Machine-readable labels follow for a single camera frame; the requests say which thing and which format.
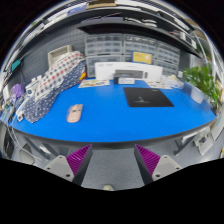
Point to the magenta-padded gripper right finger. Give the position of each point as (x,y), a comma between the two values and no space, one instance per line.
(148,160)

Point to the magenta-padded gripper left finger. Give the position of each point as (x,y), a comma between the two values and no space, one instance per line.
(78,160)

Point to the pink translucent computer mouse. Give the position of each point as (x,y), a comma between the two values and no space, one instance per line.
(75,113)

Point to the black mouse pad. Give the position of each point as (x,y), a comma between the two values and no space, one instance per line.
(146,97)

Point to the navy polka dot cloth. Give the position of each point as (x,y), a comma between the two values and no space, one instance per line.
(41,106)

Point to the large colourful sticker sheet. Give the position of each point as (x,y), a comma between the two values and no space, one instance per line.
(156,85)

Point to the small colourful sticker sheet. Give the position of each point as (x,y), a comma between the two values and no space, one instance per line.
(94,83)

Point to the white tissue box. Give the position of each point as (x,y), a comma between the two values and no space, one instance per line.
(173,82)

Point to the small black blue box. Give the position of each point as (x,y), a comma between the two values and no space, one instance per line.
(124,80)

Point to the red blue checked cloth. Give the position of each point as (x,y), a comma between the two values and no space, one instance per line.
(56,75)

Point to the purple bag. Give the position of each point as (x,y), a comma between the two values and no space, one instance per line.
(17,90)

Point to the white keyboard packaging box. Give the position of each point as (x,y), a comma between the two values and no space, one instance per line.
(105,70)

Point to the potted green plant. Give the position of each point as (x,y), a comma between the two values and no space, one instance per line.
(200,81)

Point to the yellow card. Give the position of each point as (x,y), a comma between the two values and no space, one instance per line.
(142,57)

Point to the white woven basket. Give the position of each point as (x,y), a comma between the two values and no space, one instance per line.
(58,53)

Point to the dark wall shelf unit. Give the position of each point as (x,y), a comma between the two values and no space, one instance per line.
(110,23)

